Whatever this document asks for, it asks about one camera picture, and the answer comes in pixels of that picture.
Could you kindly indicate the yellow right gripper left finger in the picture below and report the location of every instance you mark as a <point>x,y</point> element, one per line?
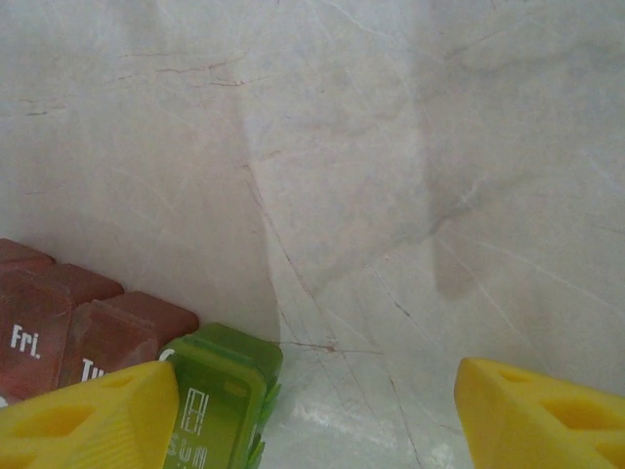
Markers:
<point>97,430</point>

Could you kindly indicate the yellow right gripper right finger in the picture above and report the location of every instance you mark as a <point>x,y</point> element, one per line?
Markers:
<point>537,430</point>

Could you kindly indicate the green pill box Sun print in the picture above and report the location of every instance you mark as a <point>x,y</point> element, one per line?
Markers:
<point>220,400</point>

